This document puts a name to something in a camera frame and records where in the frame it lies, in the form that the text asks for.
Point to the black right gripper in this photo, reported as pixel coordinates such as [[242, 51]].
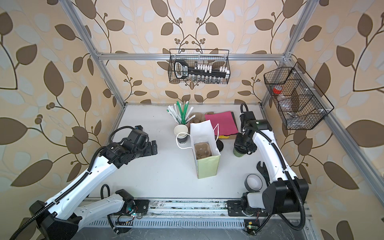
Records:
[[237, 142]]

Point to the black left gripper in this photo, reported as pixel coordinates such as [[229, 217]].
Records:
[[150, 151]]

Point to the green paper coffee cup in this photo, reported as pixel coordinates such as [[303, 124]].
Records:
[[237, 153]]

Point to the magenta paper napkin stack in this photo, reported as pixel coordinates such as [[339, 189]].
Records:
[[223, 122]]

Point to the green white paper gift bag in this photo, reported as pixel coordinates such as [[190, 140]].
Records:
[[203, 137]]

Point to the single brown pulp cup carrier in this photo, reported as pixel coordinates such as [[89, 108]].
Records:
[[203, 150]]

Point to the stack of paper cups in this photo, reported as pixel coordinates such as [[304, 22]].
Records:
[[182, 133]]

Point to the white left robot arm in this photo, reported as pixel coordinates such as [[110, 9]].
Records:
[[62, 216]]

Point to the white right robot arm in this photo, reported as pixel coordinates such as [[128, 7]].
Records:
[[276, 189]]

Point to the black adjustable wrench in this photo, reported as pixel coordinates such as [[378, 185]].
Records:
[[262, 168]]

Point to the grey tape roll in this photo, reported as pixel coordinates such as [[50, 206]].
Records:
[[253, 183]]

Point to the red capped clear bottle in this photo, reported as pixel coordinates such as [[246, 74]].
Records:
[[277, 91]]

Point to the green wrapped straw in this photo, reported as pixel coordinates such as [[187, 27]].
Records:
[[183, 108]]

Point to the white wrapped straw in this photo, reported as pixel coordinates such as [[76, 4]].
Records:
[[175, 116]]

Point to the black handheld tool in basket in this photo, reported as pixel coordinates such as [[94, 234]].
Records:
[[196, 71]]

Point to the black wire basket right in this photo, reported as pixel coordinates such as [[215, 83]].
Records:
[[304, 104]]

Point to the black wire basket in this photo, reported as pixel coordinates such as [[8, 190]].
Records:
[[304, 104], [215, 57]]

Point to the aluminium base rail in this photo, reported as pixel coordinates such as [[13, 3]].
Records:
[[197, 208]]

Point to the black wire basket rear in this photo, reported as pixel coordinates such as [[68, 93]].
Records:
[[215, 57]]

